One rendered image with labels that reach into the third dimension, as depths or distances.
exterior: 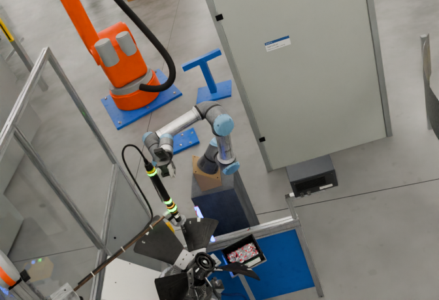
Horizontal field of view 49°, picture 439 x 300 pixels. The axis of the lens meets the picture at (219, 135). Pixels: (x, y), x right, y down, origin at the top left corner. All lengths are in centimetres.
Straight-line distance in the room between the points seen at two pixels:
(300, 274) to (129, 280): 134
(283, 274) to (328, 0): 205
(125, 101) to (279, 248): 366
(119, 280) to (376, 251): 205
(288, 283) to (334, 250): 57
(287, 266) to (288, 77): 158
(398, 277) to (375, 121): 150
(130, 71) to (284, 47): 274
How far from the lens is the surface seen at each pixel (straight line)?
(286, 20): 386
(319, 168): 275
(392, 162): 449
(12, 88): 698
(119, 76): 619
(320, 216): 416
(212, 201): 324
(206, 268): 253
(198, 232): 273
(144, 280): 267
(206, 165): 315
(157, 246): 253
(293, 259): 335
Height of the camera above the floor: 312
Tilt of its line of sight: 36 degrees down
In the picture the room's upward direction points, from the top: 23 degrees counter-clockwise
